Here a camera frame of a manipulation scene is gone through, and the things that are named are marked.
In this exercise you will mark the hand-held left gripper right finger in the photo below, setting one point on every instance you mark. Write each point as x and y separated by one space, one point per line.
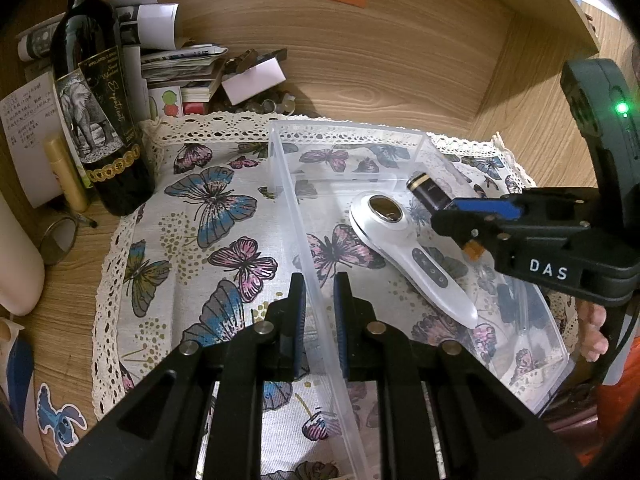
341 320

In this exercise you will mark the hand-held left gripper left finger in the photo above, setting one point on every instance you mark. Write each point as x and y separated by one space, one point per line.
300 320

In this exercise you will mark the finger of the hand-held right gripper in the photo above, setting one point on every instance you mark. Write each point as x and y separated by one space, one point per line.
485 208
460 225

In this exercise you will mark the small black gold-rimmed bottle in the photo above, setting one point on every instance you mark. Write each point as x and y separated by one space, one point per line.
429 191

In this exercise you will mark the clear plastic storage box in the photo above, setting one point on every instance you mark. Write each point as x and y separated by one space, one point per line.
300 240

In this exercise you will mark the person's right hand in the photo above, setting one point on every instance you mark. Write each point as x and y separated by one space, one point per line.
592 330

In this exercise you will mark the white handheld facial massager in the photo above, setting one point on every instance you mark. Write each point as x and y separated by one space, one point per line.
435 280

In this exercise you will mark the butterfly print lace cloth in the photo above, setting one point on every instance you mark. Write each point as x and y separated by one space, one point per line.
210 240

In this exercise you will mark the wooden shelf board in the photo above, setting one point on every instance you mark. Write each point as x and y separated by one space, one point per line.
570 5

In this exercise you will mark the pile of small metal rings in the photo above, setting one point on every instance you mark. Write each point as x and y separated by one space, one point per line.
270 104

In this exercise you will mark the dark wine bottle elephant label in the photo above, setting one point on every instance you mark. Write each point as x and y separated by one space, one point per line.
120 180

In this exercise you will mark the orange cloth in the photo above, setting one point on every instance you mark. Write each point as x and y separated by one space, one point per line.
620 410

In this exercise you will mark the pale pink sticky note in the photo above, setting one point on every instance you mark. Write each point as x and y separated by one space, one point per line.
252 80

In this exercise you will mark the stack of cards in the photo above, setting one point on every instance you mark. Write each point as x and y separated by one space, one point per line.
200 91

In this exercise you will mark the small round mirror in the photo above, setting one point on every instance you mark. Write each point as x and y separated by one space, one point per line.
57 240

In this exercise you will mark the fruit sticker card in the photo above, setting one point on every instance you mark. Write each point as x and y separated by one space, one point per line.
165 102

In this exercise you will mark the blue cartoon sticker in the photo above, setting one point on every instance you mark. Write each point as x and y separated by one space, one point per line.
60 425

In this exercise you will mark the brass binder clip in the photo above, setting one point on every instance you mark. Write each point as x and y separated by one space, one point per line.
250 58

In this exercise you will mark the beige lip balm tube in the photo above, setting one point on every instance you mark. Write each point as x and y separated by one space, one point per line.
65 175

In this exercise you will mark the white cylinder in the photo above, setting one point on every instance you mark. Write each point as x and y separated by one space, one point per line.
20 270

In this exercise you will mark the folded newspaper stack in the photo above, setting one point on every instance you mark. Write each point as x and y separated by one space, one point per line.
180 60

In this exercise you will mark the blue and white packet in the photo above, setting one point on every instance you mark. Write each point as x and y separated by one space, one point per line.
17 375

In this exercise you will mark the curled white paper sheets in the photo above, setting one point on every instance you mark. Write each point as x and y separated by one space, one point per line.
155 20

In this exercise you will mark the white handwritten note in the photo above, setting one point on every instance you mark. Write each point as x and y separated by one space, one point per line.
25 125

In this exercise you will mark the rolled printed paper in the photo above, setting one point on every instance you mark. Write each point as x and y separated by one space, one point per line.
37 40

